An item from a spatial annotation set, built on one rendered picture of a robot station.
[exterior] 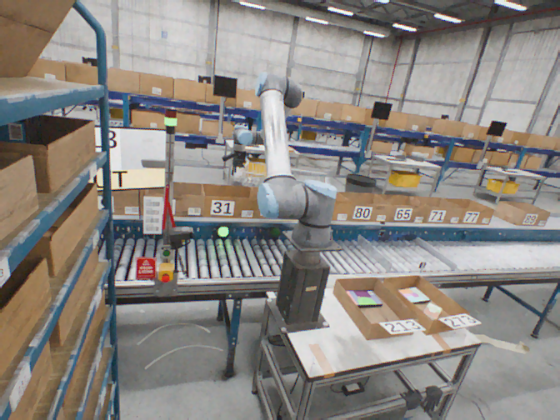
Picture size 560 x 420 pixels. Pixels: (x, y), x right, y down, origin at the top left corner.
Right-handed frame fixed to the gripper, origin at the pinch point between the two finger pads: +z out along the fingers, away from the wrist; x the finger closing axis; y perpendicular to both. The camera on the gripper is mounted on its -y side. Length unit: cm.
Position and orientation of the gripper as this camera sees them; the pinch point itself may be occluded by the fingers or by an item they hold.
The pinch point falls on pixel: (232, 177)
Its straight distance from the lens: 235.5
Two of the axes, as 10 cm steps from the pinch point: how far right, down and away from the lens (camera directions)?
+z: -1.6, 9.3, 3.5
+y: 9.5, 0.5, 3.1
